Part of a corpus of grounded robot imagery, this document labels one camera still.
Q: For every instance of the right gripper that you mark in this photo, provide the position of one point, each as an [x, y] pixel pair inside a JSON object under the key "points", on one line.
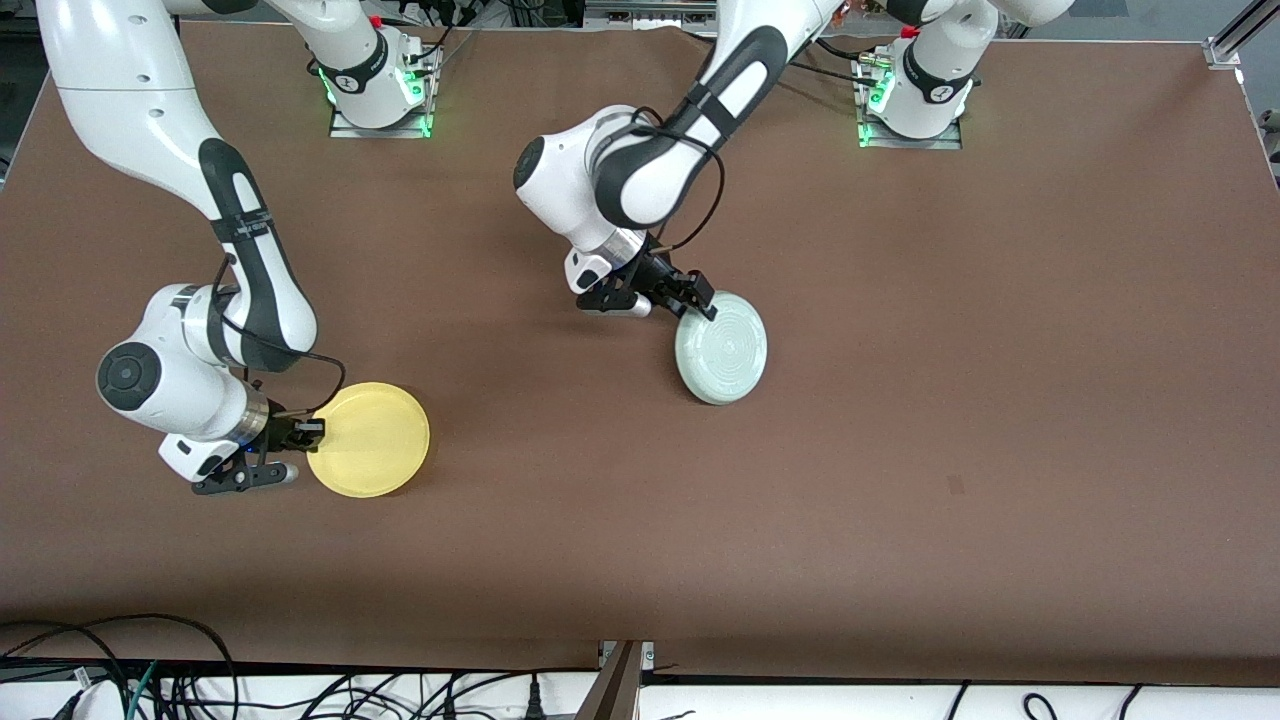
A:
{"points": [[285, 431]]}

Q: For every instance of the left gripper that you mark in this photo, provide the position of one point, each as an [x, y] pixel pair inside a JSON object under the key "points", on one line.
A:
{"points": [[660, 276]]}

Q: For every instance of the pale green plate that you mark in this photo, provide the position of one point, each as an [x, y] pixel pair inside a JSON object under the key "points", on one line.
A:
{"points": [[725, 350]]}

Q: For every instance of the yellow plate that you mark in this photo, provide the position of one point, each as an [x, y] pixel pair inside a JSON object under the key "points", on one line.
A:
{"points": [[375, 445]]}

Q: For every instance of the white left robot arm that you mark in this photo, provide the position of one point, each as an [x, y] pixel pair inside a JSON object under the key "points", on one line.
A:
{"points": [[650, 170]]}

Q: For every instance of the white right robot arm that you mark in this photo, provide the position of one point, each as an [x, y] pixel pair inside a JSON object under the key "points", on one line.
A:
{"points": [[150, 110]]}

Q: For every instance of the brown table cover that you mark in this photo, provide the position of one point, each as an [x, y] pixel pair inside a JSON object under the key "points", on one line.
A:
{"points": [[640, 540]]}

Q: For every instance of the black power plug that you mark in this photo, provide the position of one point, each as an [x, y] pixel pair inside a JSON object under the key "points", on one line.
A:
{"points": [[535, 705]]}

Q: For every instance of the silver metal rail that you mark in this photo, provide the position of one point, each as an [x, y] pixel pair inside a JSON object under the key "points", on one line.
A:
{"points": [[655, 14]]}

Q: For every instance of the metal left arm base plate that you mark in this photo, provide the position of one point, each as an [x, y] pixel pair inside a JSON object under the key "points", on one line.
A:
{"points": [[950, 143]]}

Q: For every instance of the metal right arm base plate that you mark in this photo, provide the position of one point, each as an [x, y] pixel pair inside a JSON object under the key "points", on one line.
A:
{"points": [[345, 131]]}

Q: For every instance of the aluminium frame profile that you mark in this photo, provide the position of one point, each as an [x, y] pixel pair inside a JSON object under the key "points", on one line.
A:
{"points": [[610, 690]]}

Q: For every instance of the aluminium corner post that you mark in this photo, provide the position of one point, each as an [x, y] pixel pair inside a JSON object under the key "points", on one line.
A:
{"points": [[1235, 35]]}

